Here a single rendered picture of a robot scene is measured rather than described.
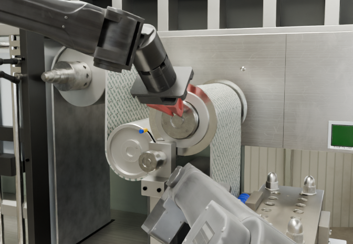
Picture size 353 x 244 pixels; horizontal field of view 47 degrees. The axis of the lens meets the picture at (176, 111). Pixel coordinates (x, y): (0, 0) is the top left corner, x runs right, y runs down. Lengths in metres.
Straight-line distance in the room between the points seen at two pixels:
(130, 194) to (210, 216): 1.05
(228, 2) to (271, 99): 0.31
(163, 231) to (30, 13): 0.37
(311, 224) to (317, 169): 2.72
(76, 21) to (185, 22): 0.74
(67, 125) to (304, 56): 0.61
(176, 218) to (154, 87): 0.22
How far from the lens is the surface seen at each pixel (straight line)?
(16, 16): 0.52
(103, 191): 1.19
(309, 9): 1.17
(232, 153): 0.96
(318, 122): 1.09
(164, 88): 0.68
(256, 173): 3.51
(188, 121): 0.79
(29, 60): 0.85
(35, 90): 0.86
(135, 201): 1.30
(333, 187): 3.71
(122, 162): 0.90
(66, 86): 0.89
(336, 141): 1.09
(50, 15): 0.53
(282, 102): 1.10
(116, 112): 0.93
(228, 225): 0.23
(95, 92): 0.92
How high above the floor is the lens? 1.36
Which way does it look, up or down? 6 degrees down
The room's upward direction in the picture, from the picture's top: straight up
